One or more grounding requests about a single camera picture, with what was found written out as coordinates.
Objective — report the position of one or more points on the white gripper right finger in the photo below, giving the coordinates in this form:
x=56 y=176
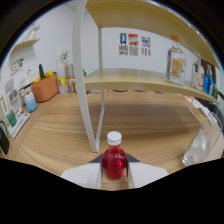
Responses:
x=146 y=173

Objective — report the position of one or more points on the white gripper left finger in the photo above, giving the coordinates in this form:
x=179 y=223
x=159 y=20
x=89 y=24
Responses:
x=83 y=175

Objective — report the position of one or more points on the small red liquid bottle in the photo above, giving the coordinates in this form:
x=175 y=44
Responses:
x=114 y=161

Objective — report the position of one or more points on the clear bottle orange cap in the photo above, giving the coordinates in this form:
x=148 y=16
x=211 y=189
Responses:
x=176 y=66

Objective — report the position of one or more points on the white and blue cup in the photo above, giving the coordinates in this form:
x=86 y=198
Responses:
x=31 y=103

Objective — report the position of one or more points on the white tray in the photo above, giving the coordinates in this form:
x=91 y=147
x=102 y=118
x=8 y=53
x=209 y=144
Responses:
x=18 y=125

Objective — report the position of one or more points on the black bag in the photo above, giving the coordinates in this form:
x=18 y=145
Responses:
x=4 y=140

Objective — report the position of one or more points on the orange storage basket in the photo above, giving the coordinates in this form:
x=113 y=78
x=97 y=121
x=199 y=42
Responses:
x=45 y=90

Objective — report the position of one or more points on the two-tier wooden shelf rack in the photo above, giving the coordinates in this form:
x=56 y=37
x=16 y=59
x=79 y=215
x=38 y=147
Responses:
x=133 y=80

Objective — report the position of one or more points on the clear bottle red label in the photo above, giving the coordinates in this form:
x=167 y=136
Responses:
x=197 y=78

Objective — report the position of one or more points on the multicoloured wall poster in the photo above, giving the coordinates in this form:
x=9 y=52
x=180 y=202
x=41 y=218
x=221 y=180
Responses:
x=146 y=46

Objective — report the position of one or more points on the red wall poster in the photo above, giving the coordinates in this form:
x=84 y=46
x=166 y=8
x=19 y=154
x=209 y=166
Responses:
x=133 y=43

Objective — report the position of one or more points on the blue wall poster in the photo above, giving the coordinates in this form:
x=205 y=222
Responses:
x=123 y=43

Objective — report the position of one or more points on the wooden wall shelf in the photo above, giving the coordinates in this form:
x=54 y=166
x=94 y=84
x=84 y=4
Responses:
x=25 y=43

